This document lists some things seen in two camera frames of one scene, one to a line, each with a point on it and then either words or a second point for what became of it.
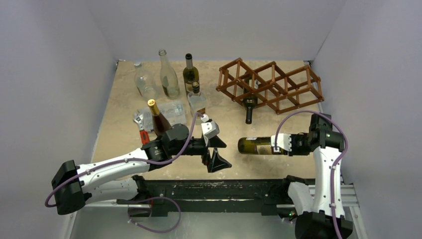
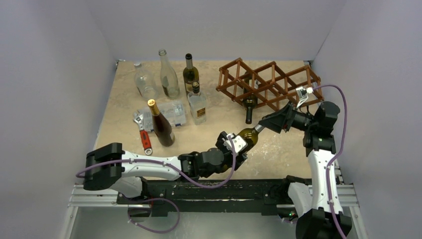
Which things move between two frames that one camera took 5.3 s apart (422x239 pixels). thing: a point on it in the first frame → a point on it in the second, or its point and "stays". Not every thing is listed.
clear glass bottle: x=168 y=79 stays
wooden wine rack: x=269 y=85 stays
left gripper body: x=196 y=146 → x=228 y=156
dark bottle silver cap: x=190 y=73 stays
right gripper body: x=293 y=145 → x=289 y=115
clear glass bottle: x=146 y=82 stays
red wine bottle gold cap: x=160 y=125 stays
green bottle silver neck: x=258 y=146 → x=259 y=127
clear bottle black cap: x=196 y=101 stays
